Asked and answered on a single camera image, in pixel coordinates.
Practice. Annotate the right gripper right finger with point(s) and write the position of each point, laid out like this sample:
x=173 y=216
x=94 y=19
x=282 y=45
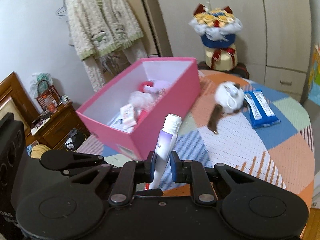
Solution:
x=193 y=173

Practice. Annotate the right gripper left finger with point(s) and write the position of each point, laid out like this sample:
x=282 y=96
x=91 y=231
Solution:
x=131 y=174

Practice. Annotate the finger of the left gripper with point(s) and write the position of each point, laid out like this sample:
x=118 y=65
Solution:
x=64 y=160
x=95 y=170

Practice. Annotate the white cream tube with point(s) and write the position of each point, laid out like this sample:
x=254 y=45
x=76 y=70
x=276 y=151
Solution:
x=165 y=144

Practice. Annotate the white wet wipes pack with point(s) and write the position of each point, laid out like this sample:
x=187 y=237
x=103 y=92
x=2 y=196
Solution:
x=125 y=120

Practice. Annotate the pink cardboard box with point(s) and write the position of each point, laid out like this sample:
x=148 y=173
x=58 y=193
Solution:
x=105 y=104

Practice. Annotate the white mesh bath sponge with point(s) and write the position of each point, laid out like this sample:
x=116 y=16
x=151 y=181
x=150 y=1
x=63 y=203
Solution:
x=140 y=100

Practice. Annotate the wooden nightstand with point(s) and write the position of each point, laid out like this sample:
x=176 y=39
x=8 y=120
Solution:
x=54 y=133

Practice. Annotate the black bag on floor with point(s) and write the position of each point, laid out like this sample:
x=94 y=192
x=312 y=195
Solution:
x=74 y=140

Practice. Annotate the small red basket bag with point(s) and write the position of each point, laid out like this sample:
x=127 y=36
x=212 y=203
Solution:
x=48 y=97

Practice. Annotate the wooden bed headboard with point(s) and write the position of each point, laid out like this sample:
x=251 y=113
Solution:
x=11 y=87

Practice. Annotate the white brown plush toy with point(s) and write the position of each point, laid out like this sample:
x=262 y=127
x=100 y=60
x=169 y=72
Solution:
x=229 y=99

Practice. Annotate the blue tissue pack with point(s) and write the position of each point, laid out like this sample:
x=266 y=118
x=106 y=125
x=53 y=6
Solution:
x=260 y=113

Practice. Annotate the cream green knit cardigan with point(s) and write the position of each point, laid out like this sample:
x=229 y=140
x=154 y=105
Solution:
x=100 y=27

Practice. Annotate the gold flower bouquet blue wrap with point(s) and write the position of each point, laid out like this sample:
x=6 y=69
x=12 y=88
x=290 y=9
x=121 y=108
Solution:
x=217 y=28

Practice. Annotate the colourful striped gift bag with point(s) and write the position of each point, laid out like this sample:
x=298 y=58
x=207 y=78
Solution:
x=314 y=77

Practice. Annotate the beige wardrobe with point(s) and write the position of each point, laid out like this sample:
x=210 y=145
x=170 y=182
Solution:
x=272 y=38

